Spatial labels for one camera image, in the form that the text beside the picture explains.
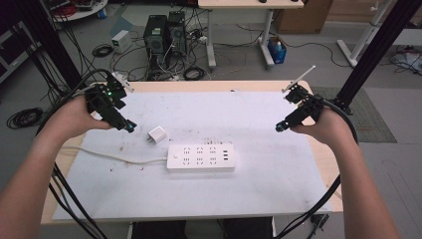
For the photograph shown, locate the person's leg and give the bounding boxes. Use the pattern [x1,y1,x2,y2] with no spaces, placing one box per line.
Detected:
[222,216,275,239]
[130,220,189,239]

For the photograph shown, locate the coil of black cable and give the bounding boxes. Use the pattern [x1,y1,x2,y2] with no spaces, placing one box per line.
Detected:
[182,66,207,82]
[6,107,45,130]
[92,43,114,59]

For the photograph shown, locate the grey floor mat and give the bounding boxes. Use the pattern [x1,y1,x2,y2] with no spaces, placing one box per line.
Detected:
[310,86,398,144]

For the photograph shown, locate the black computer tower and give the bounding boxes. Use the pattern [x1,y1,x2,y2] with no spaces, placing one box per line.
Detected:
[167,10,188,58]
[142,14,171,72]

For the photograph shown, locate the person's right hand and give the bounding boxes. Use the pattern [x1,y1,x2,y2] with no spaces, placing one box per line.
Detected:
[290,107,358,147]

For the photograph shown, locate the round white table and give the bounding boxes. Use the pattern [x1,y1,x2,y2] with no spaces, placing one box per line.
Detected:
[43,0,109,24]

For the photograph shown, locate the wooden desk with white legs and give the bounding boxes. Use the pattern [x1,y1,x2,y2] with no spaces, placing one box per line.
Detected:
[197,0,306,72]

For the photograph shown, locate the small white box device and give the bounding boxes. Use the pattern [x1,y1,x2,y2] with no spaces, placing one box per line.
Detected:
[110,29,133,54]

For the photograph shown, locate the black metal frame post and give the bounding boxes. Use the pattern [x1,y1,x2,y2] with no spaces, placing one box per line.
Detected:
[332,0,422,116]
[13,0,84,90]

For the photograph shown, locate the person's left hand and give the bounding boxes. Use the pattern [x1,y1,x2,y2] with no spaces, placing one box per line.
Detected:
[41,95,114,147]

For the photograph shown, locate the white table mat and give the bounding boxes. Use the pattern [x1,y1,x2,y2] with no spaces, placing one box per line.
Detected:
[52,91,333,222]

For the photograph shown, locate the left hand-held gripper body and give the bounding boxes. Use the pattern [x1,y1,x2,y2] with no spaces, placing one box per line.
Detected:
[84,71,129,121]

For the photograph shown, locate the brown cardboard box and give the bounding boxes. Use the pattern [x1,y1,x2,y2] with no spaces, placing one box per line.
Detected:
[273,0,334,35]

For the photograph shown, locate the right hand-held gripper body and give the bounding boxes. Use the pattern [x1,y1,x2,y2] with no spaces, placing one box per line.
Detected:
[281,65,325,124]

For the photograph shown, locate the white charger plug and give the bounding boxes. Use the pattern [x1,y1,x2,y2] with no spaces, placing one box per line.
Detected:
[146,125,167,144]

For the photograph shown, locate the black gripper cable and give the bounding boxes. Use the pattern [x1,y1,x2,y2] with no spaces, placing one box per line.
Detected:
[273,99,360,239]
[35,68,111,239]

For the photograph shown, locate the person's right leg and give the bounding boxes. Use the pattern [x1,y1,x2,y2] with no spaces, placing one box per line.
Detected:
[222,216,275,239]

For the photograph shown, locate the white power strip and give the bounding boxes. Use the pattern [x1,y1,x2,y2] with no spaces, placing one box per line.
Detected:
[165,142,237,173]

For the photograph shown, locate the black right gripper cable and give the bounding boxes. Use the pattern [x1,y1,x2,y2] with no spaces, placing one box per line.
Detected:
[273,99,360,239]

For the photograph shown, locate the blue box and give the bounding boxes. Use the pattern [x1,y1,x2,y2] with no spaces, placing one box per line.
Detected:
[267,35,288,66]

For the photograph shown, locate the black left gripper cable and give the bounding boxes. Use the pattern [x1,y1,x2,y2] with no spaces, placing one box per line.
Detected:
[35,68,111,239]

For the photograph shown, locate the person's left leg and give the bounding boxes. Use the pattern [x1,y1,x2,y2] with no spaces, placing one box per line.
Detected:
[130,220,189,239]

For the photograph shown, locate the small black clamp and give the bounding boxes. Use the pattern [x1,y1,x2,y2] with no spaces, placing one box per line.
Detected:
[306,212,330,239]

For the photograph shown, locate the white metal stand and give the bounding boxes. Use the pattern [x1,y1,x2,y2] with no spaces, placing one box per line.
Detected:
[336,0,399,69]

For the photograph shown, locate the white power strip cable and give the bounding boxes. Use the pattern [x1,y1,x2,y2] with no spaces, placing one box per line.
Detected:
[61,144,169,166]

